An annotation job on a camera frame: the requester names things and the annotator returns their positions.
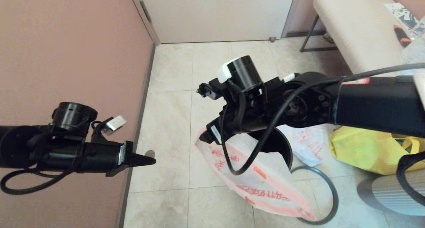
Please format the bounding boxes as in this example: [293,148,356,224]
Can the white plastic bag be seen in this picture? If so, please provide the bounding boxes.
[277,123,332,167]

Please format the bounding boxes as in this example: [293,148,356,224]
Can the black trash bin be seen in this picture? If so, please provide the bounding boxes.
[249,128,293,170]

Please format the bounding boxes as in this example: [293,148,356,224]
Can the white trash bag red cartoon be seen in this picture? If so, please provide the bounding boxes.
[194,128,316,221]

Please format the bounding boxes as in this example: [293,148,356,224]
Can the green item in tote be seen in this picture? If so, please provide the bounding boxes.
[393,138,412,149]

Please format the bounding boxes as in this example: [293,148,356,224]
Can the beige bench metal legs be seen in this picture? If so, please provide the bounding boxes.
[300,0,425,76]

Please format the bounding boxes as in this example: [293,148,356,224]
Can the grey bin retaining ring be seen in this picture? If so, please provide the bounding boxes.
[289,166,339,226]

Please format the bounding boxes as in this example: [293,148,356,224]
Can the large clear plastic bottle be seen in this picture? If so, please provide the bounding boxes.
[398,17,425,67]

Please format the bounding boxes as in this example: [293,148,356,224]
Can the yellow fabric tote bag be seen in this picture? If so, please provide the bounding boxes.
[329,126,425,175]

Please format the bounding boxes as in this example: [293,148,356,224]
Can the black orange utility knife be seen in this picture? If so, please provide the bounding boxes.
[394,25,412,48]

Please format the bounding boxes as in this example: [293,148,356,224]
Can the grey wall baseboard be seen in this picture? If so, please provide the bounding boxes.
[116,44,156,228]

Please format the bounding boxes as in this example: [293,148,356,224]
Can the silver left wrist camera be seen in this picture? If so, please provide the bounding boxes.
[100,115,128,135]

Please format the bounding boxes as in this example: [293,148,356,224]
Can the grey ribbed round object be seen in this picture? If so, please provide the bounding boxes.
[357,170,425,217]

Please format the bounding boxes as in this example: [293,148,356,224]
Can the black white printed leaflet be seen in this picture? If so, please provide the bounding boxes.
[382,3,424,34]

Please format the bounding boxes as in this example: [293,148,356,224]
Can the white door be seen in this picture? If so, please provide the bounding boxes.
[137,0,296,44]

